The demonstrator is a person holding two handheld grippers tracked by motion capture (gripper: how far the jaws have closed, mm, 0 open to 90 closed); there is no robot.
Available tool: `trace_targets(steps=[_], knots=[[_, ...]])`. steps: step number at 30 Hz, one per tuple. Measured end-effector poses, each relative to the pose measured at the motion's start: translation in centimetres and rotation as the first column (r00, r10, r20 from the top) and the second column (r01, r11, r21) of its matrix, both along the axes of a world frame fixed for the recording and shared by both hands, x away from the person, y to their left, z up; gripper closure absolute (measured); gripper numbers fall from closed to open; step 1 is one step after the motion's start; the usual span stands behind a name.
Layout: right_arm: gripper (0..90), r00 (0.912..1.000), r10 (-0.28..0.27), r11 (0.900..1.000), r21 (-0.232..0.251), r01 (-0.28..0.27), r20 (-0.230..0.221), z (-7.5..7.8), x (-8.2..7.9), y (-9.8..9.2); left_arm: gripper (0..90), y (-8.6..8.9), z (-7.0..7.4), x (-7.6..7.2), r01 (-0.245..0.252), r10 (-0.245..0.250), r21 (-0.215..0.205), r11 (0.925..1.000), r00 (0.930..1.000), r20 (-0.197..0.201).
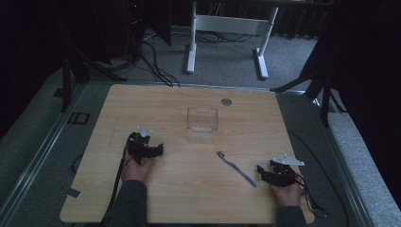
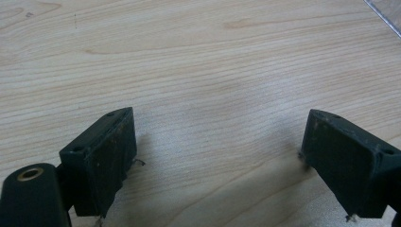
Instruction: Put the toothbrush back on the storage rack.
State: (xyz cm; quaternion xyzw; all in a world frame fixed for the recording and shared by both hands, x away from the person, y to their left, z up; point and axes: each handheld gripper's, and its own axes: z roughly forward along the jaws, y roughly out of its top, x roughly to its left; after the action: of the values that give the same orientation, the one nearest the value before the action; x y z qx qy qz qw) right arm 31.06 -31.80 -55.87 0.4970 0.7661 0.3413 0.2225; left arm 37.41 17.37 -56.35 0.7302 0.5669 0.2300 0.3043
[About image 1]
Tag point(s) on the black metal stand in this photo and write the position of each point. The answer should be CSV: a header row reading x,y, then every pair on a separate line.
x,y
66,82
324,104

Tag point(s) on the dark computer tower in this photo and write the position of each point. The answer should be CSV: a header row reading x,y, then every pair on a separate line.
x,y
135,28

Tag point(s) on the blue toothbrush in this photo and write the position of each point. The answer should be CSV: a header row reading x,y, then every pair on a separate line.
x,y
236,168

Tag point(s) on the grey tape piece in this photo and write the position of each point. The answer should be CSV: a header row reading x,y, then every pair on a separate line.
x,y
73,193

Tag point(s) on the white desk frame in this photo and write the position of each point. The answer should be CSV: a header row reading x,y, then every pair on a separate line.
x,y
231,24

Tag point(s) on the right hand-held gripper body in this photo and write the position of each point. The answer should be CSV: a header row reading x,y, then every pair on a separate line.
x,y
283,175

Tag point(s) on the person's left hand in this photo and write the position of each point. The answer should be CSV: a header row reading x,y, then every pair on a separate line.
x,y
135,171

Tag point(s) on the round grey table grommet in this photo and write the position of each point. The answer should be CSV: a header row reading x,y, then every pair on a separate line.
x,y
226,101

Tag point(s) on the clear plastic container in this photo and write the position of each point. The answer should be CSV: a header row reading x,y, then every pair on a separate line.
x,y
201,126

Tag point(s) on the person's right hand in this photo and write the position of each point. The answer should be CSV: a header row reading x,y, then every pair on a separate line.
x,y
288,195

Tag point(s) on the metal floor rail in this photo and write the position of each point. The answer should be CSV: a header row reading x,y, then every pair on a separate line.
x,y
343,176
38,151

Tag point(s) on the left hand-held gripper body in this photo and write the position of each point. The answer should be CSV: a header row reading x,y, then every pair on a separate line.
x,y
137,146

